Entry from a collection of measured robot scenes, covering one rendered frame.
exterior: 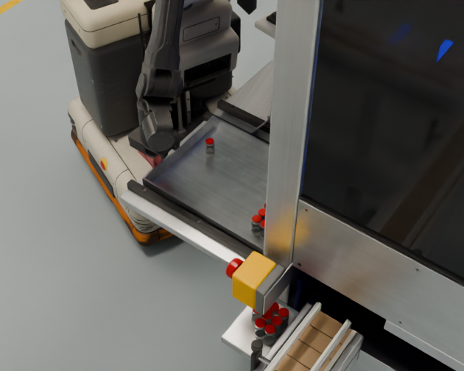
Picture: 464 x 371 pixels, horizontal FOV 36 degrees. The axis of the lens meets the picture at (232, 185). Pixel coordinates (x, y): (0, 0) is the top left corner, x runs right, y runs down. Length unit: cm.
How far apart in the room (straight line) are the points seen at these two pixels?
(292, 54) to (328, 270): 44
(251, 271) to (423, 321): 31
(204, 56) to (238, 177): 60
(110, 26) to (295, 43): 139
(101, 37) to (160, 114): 90
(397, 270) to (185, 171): 67
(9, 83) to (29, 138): 39
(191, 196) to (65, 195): 130
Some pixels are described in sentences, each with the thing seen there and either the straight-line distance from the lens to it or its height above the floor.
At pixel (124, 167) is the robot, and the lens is 254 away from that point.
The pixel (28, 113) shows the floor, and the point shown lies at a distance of 324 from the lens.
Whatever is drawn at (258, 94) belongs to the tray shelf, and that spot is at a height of 88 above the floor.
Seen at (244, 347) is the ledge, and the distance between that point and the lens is 140.
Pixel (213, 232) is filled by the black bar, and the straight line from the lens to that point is 153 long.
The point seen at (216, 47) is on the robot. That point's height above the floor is 79.
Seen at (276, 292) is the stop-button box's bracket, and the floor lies 99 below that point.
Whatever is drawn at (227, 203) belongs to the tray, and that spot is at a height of 88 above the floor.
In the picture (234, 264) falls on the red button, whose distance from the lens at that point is 134.
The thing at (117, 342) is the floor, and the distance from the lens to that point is 245.
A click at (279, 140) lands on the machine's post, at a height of 131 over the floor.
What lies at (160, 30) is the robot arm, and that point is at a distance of 145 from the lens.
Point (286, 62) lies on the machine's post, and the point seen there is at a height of 147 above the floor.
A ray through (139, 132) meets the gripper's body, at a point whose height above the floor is 100.
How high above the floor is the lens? 211
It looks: 48 degrees down
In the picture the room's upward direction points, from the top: straight up
